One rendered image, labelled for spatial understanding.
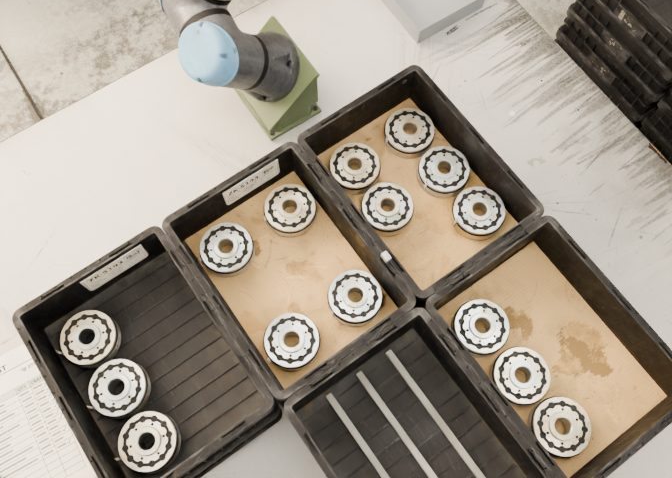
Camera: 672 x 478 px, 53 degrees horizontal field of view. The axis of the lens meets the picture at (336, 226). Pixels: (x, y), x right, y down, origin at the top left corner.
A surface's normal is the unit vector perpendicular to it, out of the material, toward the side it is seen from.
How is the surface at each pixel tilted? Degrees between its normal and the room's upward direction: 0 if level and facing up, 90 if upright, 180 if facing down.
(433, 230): 0
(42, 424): 0
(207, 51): 42
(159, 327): 0
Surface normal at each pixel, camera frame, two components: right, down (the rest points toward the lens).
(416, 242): 0.00, -0.36
